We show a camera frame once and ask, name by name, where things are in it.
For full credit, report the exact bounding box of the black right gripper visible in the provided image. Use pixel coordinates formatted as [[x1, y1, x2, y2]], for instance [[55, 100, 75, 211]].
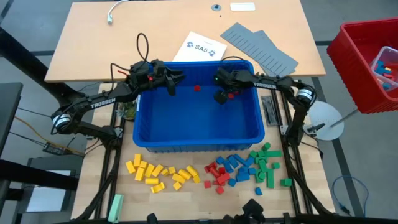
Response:
[[213, 67, 246, 105]]

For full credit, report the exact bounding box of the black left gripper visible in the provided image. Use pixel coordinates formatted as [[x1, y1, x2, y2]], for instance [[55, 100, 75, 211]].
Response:
[[129, 59, 187, 96]]

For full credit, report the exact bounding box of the blue plastic bin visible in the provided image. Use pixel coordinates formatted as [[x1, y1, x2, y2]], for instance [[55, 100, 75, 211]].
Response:
[[132, 60, 266, 153]]

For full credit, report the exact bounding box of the long green block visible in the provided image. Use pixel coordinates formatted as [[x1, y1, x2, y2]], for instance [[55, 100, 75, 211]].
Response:
[[266, 167, 275, 189]]

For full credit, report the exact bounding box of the white SA5 paper sheet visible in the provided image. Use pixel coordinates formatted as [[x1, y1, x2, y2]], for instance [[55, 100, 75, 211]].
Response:
[[172, 30, 228, 62]]

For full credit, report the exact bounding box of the potted succulent plant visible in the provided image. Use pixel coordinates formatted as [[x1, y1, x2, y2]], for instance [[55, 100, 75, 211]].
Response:
[[123, 101, 137, 121]]

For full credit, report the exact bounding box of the white flat rectangular pad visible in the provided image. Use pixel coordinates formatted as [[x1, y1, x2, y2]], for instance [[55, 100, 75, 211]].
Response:
[[229, 2, 256, 12]]

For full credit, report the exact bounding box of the light wood desk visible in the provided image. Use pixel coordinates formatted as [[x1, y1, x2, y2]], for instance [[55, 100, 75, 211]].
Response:
[[44, 0, 326, 84]]

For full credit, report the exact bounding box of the white round stand base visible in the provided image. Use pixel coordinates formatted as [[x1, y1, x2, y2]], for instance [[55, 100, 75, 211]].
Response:
[[307, 101, 345, 142]]

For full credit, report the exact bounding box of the grey metal rod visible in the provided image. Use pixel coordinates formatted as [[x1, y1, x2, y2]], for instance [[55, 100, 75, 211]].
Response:
[[329, 108, 359, 128]]

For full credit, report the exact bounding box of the red plastic crate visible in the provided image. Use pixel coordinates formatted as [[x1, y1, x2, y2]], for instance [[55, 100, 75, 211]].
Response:
[[326, 17, 398, 114]]

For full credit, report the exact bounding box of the black rounded object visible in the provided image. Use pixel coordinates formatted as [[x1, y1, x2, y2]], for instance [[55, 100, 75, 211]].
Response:
[[222, 198, 266, 224]]

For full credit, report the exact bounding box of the small black electronics box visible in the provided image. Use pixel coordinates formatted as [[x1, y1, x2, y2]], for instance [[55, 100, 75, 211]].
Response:
[[42, 141, 67, 156]]

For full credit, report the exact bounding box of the mint green foam block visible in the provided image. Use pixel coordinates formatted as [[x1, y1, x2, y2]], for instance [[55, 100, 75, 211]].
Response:
[[107, 193, 125, 223]]

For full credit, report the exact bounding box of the small blue toy block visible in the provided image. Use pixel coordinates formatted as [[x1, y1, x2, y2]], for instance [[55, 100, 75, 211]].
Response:
[[374, 60, 392, 75]]

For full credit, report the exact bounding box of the black diagonal beam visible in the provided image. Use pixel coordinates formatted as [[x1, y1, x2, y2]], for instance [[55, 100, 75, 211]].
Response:
[[0, 24, 90, 106]]

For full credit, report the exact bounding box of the clear plastic container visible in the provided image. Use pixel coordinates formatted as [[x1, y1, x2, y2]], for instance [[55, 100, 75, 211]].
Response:
[[369, 45, 398, 93]]

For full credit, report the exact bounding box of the black horizontal beam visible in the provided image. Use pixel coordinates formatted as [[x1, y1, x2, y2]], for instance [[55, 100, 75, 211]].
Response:
[[0, 158, 80, 191]]

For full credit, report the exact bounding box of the grey cabinet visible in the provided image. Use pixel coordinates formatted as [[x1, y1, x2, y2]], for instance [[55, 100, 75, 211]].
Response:
[[18, 154, 78, 218]]

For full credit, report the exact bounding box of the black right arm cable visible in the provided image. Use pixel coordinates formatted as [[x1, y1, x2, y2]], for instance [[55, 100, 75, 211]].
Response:
[[220, 55, 247, 65]]

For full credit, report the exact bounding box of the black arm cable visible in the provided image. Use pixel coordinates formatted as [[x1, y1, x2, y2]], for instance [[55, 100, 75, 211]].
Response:
[[220, 55, 247, 65], [109, 32, 150, 82]]

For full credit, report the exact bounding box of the dark grey slotted rail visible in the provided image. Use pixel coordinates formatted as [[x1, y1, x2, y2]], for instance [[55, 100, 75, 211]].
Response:
[[262, 95, 279, 127]]

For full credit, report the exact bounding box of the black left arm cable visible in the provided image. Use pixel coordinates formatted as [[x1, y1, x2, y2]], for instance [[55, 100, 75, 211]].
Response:
[[109, 32, 150, 82]]

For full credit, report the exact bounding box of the white cable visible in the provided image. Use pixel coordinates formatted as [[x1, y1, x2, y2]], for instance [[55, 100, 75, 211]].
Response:
[[107, 0, 129, 25]]

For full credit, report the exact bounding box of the blue cable loop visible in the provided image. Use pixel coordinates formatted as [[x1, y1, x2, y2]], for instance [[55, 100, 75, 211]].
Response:
[[331, 174, 370, 216]]

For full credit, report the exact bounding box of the yellow floor cable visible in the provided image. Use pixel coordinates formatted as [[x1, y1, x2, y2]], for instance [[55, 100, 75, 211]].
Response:
[[14, 114, 85, 156]]

